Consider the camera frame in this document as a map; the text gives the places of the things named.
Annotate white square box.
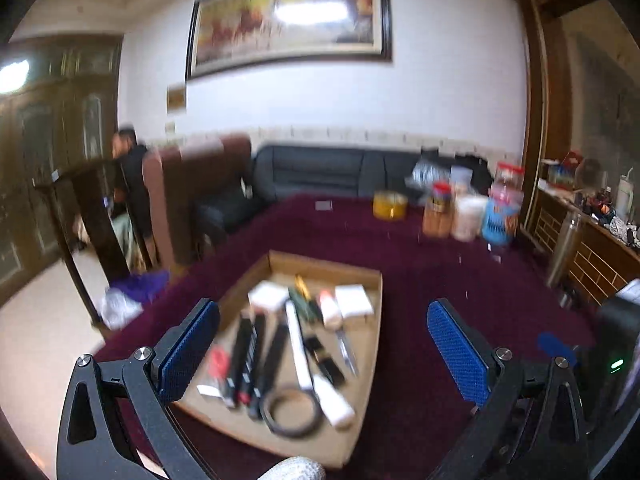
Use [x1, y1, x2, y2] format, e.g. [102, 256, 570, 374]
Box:
[248, 281, 290, 312]

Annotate white pump bottle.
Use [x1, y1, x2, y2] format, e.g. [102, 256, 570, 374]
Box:
[615, 174, 636, 221]

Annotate green cylinder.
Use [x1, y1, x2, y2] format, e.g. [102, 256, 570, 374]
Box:
[289, 286, 323, 322]

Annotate black cable ring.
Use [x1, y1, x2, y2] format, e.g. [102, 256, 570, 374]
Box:
[261, 385, 325, 438]

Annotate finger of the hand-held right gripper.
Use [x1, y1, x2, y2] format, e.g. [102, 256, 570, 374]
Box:
[537, 332, 580, 369]

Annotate white mesh object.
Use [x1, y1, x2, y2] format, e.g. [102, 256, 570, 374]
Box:
[264, 455, 327, 480]

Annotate large framed painting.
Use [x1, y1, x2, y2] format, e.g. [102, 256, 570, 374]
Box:
[185, 0, 393, 81]

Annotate wooden door frame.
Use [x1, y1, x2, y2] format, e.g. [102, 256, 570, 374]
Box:
[510, 0, 566, 231]

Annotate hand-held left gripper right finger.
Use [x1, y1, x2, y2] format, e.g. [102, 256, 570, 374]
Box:
[427, 298, 592, 480]

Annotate white plastic bag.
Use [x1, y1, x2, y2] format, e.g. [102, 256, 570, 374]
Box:
[100, 290, 142, 330]

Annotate short black case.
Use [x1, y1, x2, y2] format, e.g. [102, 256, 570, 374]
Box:
[305, 336, 347, 388]

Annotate white flat box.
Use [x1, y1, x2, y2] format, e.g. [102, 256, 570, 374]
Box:
[334, 285, 375, 319]

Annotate slim black bar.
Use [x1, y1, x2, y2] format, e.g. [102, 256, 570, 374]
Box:
[239, 312, 268, 406]

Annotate purple bag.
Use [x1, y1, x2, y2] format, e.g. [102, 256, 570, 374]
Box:
[111, 269, 172, 305]

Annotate dark wooden cabinet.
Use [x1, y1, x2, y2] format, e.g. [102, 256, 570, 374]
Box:
[0, 32, 125, 306]

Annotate white tube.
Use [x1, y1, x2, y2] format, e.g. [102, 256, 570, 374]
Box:
[310, 377, 357, 429]

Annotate brown armchair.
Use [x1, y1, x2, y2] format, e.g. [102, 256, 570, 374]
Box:
[142, 134, 253, 271]

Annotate dark wooden chair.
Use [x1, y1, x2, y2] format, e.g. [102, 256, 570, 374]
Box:
[34, 160, 161, 328]

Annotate metal scissors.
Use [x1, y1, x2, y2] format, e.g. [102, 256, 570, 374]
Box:
[334, 327, 360, 378]

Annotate wooden sideboard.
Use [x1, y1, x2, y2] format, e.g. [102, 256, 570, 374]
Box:
[520, 185, 640, 311]

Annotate wide black bar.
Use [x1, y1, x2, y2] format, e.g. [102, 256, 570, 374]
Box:
[248, 324, 290, 421]

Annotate maroon tablecloth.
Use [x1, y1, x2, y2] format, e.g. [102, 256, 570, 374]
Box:
[94, 192, 616, 480]

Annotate orange cap bottle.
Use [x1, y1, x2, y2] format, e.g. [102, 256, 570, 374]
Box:
[318, 290, 344, 330]

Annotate yellow tape roll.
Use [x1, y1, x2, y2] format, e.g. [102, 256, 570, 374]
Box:
[372, 190, 410, 222]

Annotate black leather sofa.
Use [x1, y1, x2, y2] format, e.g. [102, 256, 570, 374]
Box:
[194, 144, 493, 233]

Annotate silver foil bag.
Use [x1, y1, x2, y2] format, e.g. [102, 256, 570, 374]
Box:
[411, 157, 453, 193]

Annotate black and red bar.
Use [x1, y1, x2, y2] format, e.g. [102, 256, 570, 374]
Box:
[222, 312, 255, 408]

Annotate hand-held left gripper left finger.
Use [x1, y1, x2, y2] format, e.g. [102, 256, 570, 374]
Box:
[55, 298, 221, 480]

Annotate orange contents jar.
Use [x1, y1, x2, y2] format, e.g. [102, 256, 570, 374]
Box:
[422, 182, 455, 239]

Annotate red and white packet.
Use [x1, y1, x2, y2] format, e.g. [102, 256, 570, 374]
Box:
[196, 347, 232, 401]

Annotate white round container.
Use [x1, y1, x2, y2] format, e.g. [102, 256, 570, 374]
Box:
[451, 194, 488, 242]

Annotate steel thermos flask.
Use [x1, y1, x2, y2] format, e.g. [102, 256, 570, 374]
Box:
[545, 212, 583, 288]

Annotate long white stick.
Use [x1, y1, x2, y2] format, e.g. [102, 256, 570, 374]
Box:
[284, 299, 321, 392]

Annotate clear plastic tub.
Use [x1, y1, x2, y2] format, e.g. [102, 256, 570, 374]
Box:
[449, 165, 475, 196]

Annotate small gold wall plaque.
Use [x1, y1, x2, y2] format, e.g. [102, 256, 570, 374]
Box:
[166, 85, 188, 113]

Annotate large blue label jar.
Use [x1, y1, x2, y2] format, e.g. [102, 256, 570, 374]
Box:
[481, 161, 526, 247]

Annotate shallow cardboard box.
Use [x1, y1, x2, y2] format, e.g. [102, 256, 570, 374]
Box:
[172, 249, 384, 470]

